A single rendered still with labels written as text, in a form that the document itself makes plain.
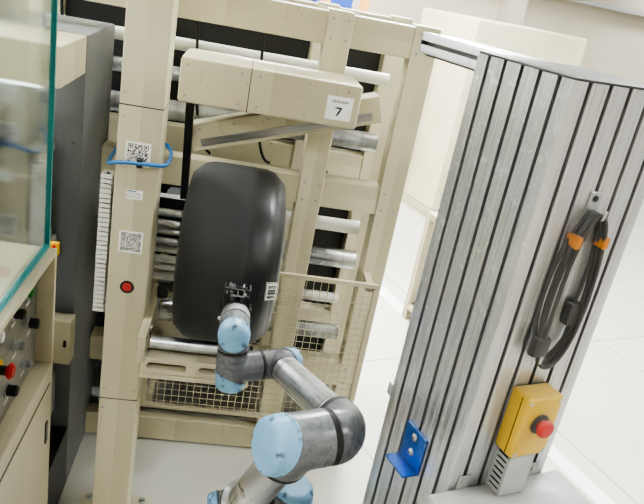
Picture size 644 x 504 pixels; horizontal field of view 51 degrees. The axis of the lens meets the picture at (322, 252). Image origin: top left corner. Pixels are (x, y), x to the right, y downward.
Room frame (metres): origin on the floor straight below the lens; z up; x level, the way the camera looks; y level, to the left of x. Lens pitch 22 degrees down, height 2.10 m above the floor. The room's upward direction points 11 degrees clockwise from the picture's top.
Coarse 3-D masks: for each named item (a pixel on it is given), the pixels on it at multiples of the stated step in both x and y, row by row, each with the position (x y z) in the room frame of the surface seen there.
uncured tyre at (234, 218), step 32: (192, 192) 1.97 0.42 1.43; (224, 192) 1.96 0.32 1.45; (256, 192) 1.99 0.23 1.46; (192, 224) 1.87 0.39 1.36; (224, 224) 1.88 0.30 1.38; (256, 224) 1.90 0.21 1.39; (192, 256) 1.82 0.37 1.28; (224, 256) 1.84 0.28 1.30; (256, 256) 1.86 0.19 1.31; (192, 288) 1.81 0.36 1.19; (224, 288) 1.82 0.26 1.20; (256, 288) 1.84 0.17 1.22; (192, 320) 1.83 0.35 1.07; (256, 320) 1.86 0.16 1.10
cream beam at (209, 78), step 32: (192, 64) 2.26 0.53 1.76; (224, 64) 2.28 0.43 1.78; (256, 64) 2.39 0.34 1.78; (192, 96) 2.26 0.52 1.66; (224, 96) 2.28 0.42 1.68; (256, 96) 2.29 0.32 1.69; (288, 96) 2.31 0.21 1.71; (320, 96) 2.32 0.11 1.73; (352, 96) 2.34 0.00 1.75; (352, 128) 2.35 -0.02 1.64
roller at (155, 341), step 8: (152, 336) 1.94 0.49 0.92; (160, 336) 1.95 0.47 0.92; (168, 336) 1.96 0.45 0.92; (152, 344) 1.92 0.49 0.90; (160, 344) 1.93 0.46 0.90; (168, 344) 1.93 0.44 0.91; (176, 344) 1.94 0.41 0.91; (184, 344) 1.94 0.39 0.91; (192, 344) 1.95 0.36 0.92; (200, 344) 1.95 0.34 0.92; (208, 344) 1.96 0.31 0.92; (216, 344) 1.97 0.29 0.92; (192, 352) 1.95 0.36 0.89; (200, 352) 1.95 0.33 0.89; (208, 352) 1.95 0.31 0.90; (216, 352) 1.96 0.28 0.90
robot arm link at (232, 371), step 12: (216, 360) 1.44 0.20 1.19; (228, 360) 1.41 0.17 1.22; (240, 360) 1.42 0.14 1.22; (252, 360) 1.45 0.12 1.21; (216, 372) 1.42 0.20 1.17; (228, 372) 1.41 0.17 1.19; (240, 372) 1.42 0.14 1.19; (252, 372) 1.43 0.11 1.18; (216, 384) 1.42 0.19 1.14; (228, 384) 1.41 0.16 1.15; (240, 384) 1.42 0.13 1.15
